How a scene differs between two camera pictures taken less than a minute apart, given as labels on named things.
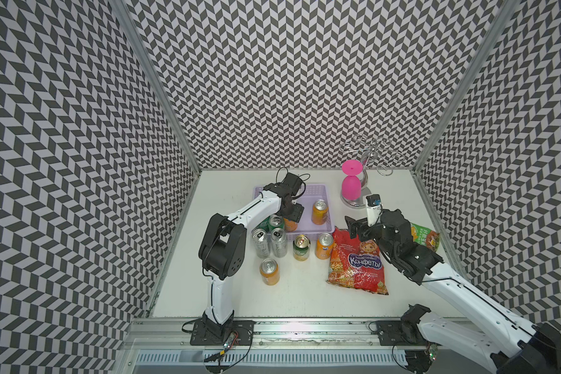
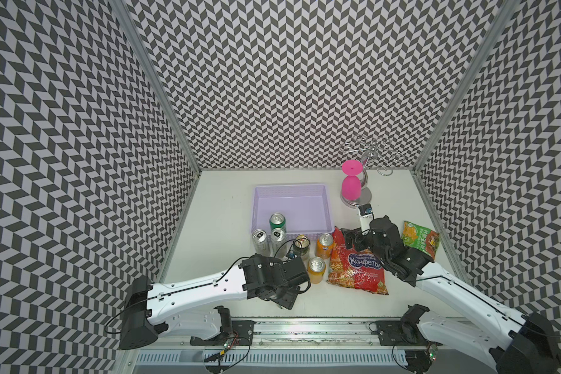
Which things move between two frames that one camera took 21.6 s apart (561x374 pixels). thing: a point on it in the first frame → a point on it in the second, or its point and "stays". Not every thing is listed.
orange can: [319, 212] → [316, 266]
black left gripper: [296, 214] → [289, 299]
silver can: [261, 241] stays
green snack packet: [427, 238] stays
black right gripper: [361, 224] → [357, 234]
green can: [276, 221] stays
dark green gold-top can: [301, 247] stays
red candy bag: [356, 263] stays
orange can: [324, 245] stays
